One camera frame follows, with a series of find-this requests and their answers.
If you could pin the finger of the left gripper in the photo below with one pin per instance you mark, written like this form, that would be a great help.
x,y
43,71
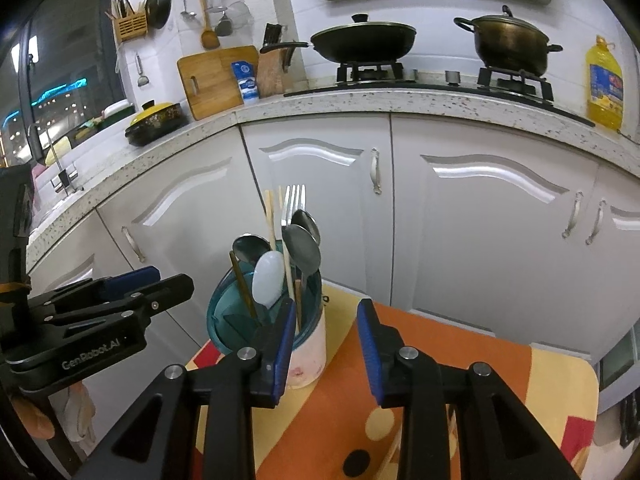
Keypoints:
x,y
91,292
159,297

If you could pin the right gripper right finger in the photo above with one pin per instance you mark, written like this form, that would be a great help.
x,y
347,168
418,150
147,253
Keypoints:
x,y
389,375

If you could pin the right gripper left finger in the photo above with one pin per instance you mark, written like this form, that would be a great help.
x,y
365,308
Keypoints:
x,y
275,343

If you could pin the gold fork with dark handle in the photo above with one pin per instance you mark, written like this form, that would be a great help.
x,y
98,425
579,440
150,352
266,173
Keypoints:
x,y
242,286

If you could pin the white plastic spoon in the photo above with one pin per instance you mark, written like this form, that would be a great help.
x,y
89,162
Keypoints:
x,y
268,278

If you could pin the silver steel fork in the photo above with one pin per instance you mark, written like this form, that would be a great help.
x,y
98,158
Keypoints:
x,y
293,198

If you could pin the kitchen faucet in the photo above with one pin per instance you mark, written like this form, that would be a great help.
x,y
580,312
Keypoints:
x,y
37,151

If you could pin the gloved left hand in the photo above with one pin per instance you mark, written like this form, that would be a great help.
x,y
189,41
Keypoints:
x,y
72,407

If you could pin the teal rimmed utensil holder cup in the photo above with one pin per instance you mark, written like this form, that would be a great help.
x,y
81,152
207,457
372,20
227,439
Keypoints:
x,y
230,327

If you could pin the orange yellow patterned mat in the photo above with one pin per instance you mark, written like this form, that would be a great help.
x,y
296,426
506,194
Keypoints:
x,y
422,399

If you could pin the pink rubber glove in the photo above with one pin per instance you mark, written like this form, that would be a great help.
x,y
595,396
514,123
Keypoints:
x,y
39,181

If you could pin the light bamboo chopstick in cup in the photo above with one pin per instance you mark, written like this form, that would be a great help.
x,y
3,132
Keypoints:
x,y
269,217

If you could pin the yellow lidded black casserole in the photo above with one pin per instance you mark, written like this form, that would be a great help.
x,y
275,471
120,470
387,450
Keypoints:
x,y
153,122

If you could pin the wooden cutting board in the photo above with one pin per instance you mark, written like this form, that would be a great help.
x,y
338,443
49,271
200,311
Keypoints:
x,y
208,80

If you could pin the small hanging steel spoon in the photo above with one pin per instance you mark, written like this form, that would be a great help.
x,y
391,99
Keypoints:
x,y
143,80

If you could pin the blue white salt bag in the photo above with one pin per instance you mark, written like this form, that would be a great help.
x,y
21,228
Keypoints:
x,y
245,78

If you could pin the wooden knife block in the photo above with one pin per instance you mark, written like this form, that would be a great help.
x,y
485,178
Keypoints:
x,y
270,68

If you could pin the hanging wooden spatula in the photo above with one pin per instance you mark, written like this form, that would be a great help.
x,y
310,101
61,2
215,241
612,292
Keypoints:
x,y
209,38

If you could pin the hanging steel turner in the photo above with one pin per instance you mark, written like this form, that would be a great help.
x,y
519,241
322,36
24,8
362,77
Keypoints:
x,y
224,26

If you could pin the hanging black frying pan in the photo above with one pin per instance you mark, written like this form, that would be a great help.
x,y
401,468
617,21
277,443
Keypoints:
x,y
157,13

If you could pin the black wok with lid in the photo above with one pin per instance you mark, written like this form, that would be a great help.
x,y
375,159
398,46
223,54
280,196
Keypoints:
x,y
361,42

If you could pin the black gas stove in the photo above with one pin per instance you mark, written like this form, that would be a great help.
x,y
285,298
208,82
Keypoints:
x,y
490,82

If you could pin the bronze stock pot with lid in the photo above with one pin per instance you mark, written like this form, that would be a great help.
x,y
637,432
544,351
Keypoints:
x,y
505,42

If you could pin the yellow cooking oil bottle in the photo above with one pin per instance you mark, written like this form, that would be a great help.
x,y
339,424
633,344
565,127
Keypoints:
x,y
605,86

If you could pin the bamboo chopstick wall holder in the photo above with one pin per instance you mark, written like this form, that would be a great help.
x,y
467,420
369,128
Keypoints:
x,y
128,20

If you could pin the hanging wire skimmer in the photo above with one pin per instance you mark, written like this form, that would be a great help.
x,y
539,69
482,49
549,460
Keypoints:
x,y
239,13

